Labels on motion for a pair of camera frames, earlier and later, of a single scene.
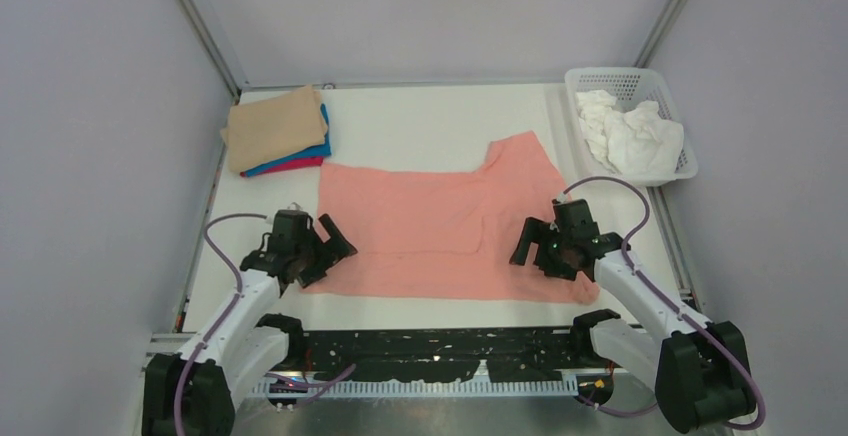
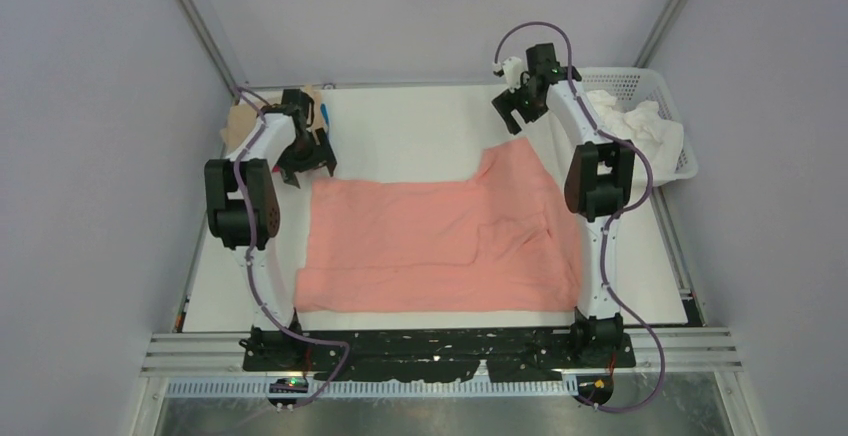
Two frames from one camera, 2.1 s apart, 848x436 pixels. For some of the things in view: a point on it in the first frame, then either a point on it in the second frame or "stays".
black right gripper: [539, 231] to [506, 102]
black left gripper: [327, 257] to [290, 167]
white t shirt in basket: [639, 142] stays
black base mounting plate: [440, 355] stays
